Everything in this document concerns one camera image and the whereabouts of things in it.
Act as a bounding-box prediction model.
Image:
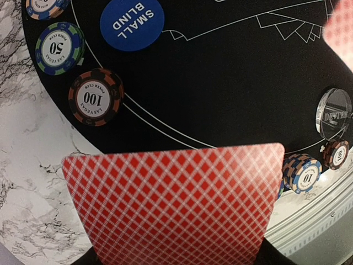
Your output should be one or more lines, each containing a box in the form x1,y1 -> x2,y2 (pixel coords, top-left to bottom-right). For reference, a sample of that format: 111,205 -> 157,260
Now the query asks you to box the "small green fifty chip stack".
35,22 -> 85,76

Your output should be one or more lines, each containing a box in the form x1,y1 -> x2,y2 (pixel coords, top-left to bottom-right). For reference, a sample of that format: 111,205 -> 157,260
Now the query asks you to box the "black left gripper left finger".
71,247 -> 99,265

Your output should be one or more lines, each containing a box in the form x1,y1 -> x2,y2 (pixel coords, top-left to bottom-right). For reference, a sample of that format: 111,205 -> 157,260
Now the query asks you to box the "red playing card deck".
62,143 -> 285,264

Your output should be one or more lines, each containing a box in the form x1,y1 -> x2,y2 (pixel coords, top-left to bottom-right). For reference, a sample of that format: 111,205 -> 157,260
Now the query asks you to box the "small blue ten chip stack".
25,0 -> 71,20

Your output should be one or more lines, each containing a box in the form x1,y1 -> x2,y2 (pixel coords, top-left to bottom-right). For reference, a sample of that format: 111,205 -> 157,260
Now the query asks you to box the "blue small blind button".
100,0 -> 165,52

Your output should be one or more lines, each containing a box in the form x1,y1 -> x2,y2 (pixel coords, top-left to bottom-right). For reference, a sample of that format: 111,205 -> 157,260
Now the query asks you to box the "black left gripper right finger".
255,238 -> 288,265

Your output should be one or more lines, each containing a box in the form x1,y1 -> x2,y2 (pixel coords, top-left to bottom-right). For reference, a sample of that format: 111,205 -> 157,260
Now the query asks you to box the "round black poker mat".
38,1 -> 352,160

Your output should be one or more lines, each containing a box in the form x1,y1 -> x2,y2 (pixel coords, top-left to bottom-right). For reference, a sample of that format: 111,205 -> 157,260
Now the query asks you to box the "clear round dealer button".
315,88 -> 352,141

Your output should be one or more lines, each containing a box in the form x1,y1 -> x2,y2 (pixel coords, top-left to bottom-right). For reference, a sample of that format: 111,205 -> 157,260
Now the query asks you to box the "aluminium front rail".
264,171 -> 353,260

